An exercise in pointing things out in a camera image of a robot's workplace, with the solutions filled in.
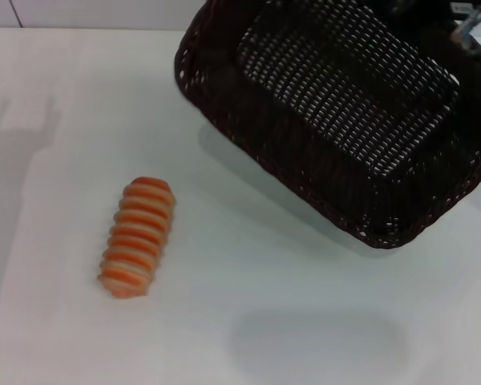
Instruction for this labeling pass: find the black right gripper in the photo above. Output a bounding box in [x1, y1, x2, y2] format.
[378, 0, 454, 39]

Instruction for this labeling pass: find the black woven plastic basket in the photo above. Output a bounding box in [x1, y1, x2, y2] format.
[173, 0, 481, 250]

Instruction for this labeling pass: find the orange striped bread roll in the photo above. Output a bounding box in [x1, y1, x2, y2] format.
[97, 176, 178, 299]

